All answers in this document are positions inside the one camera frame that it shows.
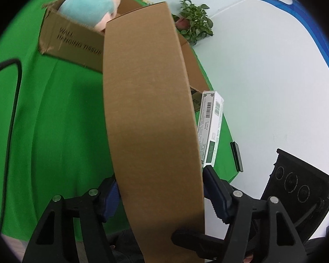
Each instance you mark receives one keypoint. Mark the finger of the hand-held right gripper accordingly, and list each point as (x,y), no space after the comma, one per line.
(192,239)

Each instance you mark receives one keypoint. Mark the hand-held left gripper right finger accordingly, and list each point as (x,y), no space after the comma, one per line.
(216,194)

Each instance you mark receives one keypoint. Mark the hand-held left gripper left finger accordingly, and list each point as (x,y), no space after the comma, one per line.
(111,197)

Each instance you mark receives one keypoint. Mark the white medicine box green label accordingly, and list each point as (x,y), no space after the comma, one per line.
(208,120)

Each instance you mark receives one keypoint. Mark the brown cardboard carton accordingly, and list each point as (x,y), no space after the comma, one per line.
(148,115)

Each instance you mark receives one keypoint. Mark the large cardboard box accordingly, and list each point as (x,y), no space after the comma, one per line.
(71,43)

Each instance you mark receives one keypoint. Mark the small black rectangular object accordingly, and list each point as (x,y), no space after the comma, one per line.
(236,156)

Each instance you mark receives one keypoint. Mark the green tablecloth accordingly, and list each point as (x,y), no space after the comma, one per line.
(57,128)

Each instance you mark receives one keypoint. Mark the potted plant with pink pot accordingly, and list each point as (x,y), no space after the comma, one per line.
(194,22)

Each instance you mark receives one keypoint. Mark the teal and pink plush toy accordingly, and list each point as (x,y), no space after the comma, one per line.
(85,5)

